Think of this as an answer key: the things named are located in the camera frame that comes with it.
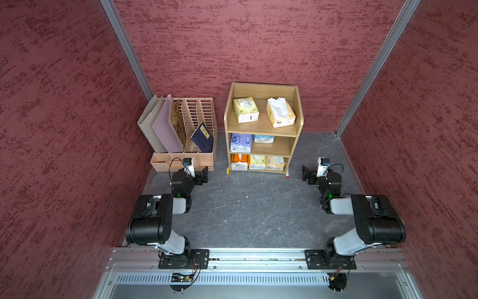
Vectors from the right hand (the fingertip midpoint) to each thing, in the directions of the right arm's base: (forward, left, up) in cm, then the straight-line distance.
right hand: (311, 167), depth 94 cm
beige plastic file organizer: (+33, +67, +11) cm, 76 cm away
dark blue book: (+19, +58, +4) cm, 61 cm away
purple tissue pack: (+5, +36, +15) cm, 39 cm away
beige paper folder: (+14, +80, +23) cm, 84 cm away
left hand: (0, +59, +1) cm, 59 cm away
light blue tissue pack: (+9, +25, +13) cm, 29 cm away
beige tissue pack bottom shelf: (+4, +18, -1) cm, 18 cm away
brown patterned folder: (+24, +71, +12) cm, 76 cm away
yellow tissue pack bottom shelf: (+5, +27, 0) cm, 28 cm away
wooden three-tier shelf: (+9, +26, +24) cm, 36 cm away
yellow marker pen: (+4, +44, -7) cm, 45 cm away
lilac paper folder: (+18, +76, +14) cm, 80 cm away
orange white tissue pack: (+3, +37, +2) cm, 37 cm away
